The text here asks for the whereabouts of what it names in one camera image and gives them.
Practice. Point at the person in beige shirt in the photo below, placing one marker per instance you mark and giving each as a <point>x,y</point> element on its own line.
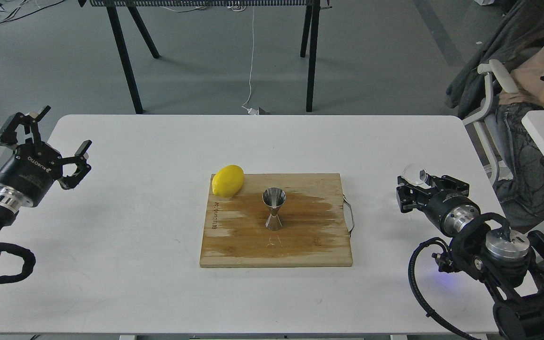
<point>518,43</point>

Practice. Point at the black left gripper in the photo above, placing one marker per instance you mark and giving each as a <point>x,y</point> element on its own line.
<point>35,165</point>

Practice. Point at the white office chair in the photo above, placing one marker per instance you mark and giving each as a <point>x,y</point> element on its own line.
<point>494,72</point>

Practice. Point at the black metal frame table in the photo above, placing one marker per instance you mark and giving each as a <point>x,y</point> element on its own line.
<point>214,38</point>

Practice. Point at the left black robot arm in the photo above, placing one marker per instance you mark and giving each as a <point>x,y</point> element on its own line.
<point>10,203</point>

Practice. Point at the yellow lemon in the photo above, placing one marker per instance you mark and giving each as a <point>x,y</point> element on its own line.
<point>228,181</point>

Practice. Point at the small clear glass cup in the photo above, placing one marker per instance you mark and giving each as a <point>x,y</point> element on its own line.
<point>415,174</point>

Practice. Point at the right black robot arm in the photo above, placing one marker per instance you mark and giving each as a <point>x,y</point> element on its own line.
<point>486,248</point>

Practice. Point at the steel double jigger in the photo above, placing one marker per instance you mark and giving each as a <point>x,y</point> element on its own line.
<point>274,198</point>

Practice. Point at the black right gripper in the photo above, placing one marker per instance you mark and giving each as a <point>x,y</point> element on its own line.
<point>445,202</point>

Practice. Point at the wooden cutting board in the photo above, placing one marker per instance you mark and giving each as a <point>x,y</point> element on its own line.
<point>314,232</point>

